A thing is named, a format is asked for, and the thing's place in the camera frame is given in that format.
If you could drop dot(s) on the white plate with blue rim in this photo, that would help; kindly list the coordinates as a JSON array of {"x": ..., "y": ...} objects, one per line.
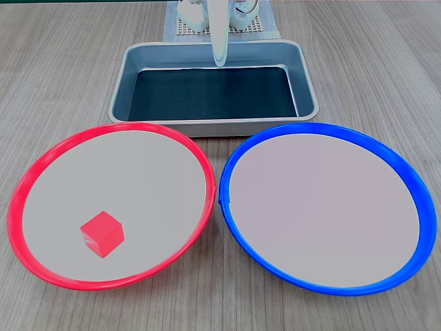
[{"x": 324, "y": 207}]

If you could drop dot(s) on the black tray mat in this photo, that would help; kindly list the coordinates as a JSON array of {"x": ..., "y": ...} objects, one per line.
[{"x": 213, "y": 93}]

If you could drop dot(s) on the white plate with red rim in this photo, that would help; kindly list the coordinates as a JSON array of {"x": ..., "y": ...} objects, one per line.
[{"x": 117, "y": 193}]

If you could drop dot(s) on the steel tray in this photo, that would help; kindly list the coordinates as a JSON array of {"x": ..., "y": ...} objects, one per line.
[{"x": 303, "y": 79}]

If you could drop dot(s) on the pale perforated base plate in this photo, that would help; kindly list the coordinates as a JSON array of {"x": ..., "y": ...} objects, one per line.
[{"x": 255, "y": 28}]

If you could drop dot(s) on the small red cube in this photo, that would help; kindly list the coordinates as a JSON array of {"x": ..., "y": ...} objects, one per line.
[{"x": 102, "y": 232}]

